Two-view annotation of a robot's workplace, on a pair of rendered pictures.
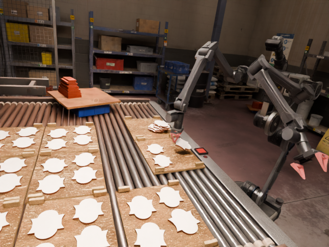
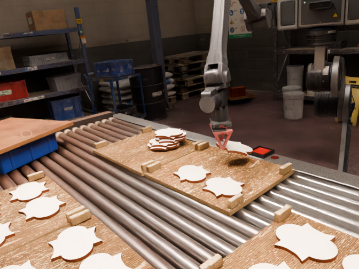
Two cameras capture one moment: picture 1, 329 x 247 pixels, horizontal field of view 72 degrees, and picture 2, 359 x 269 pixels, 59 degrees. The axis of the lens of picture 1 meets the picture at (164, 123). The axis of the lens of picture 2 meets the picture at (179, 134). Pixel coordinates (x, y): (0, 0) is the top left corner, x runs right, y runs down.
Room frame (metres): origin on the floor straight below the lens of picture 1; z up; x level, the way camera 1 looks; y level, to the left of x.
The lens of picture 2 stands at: (0.39, 0.35, 1.44)
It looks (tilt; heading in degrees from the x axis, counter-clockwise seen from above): 18 degrees down; 345
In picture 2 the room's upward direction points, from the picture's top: 6 degrees counter-clockwise
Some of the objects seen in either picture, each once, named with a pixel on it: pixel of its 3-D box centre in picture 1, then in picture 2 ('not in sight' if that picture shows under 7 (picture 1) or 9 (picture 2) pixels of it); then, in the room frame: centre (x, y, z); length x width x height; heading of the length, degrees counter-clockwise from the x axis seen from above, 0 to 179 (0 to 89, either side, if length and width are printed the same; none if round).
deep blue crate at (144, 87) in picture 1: (142, 82); (64, 107); (6.20, 0.74, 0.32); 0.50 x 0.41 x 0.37; 109
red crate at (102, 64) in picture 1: (109, 62); (1, 92); (5.84, 1.58, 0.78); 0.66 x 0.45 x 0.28; 113
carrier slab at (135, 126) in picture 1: (149, 128); (148, 149); (1.75, 0.13, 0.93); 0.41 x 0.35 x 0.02; 23
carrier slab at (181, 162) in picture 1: (167, 153); (216, 173); (1.37, -0.05, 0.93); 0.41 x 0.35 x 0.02; 24
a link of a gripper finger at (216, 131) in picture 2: (176, 135); (221, 135); (1.39, -0.09, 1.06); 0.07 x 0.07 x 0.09; 75
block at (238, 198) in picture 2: (159, 169); (235, 200); (1.14, -0.01, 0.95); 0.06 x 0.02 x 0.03; 114
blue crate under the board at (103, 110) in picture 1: (87, 105); (10, 148); (2.02, 0.74, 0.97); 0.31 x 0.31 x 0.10; 45
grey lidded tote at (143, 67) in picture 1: (146, 66); (64, 81); (6.19, 0.66, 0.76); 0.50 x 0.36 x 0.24; 118
